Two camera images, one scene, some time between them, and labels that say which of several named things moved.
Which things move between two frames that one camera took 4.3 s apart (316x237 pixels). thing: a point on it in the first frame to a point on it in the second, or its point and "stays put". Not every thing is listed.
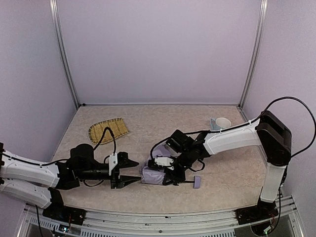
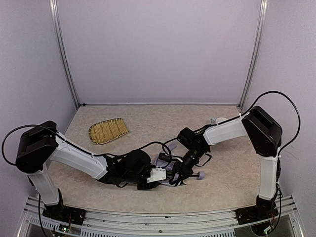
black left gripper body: [116, 173] to [143, 185]
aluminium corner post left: [55, 13] stays put
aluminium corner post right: [262, 21] stays put
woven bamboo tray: [118, 126] stays put
